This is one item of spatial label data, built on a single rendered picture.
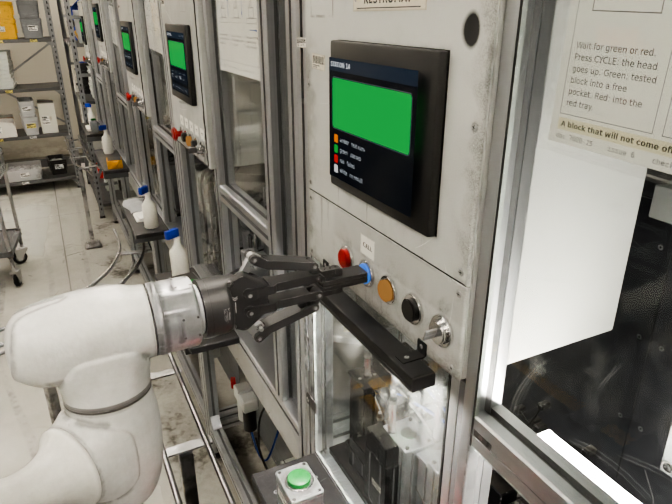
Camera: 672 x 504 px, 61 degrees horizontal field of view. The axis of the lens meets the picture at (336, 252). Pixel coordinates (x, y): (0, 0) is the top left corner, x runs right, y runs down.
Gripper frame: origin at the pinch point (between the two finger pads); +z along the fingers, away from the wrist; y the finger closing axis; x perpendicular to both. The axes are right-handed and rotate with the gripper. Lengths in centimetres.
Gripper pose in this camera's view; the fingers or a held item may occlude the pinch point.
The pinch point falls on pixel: (341, 278)
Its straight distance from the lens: 80.3
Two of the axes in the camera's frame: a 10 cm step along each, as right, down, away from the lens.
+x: -4.5, -3.5, 8.2
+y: 0.0, -9.2, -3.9
